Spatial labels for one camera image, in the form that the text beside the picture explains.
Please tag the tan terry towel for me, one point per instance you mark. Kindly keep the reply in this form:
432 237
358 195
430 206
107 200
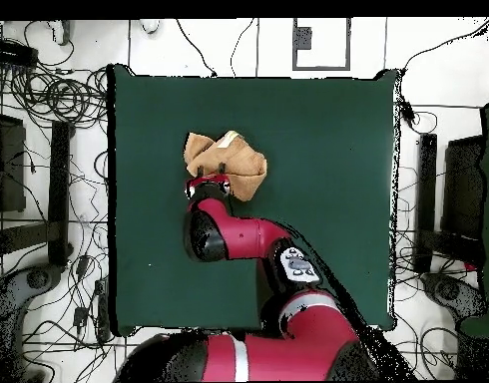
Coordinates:
240 159

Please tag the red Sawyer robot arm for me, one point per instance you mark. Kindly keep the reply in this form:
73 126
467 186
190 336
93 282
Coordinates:
248 235

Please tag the dark green table cloth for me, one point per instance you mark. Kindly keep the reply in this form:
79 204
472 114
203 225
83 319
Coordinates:
328 159

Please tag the black metal stand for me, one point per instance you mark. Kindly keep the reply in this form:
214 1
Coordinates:
427 179
59 179

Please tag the person's white shoe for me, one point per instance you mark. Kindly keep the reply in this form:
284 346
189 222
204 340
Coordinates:
62 32
150 26

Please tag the black power adapter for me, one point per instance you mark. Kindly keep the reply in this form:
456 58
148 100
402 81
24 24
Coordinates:
408 111

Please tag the grey swivel chair base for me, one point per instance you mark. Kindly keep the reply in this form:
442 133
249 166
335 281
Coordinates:
37 279
448 289

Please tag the grey square floor frame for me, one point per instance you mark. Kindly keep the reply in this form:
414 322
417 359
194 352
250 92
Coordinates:
302 38

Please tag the black network switch box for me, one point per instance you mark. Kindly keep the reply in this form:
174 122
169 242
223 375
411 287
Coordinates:
13 54

